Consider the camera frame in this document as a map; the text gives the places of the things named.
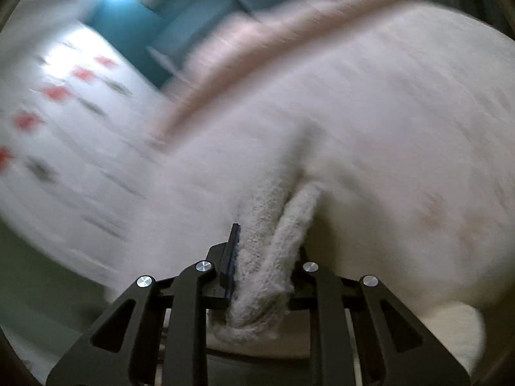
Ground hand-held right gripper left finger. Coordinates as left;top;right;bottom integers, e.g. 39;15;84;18
46;223;242;386

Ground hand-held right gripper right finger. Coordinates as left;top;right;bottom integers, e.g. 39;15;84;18
290;245;471;386

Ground blue padded headboard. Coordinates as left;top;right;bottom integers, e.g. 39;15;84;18
145;0;355;85

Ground pink duvet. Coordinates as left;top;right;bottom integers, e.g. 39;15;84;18
149;0;419;145

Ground cream fluffy fleece rug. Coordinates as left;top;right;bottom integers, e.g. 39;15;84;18
422;303;487;374

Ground cream sweater with black hearts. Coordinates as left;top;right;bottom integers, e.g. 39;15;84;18
209;129;326;344

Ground white panelled wardrobe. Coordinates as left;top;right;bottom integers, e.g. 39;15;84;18
0;20;173;290

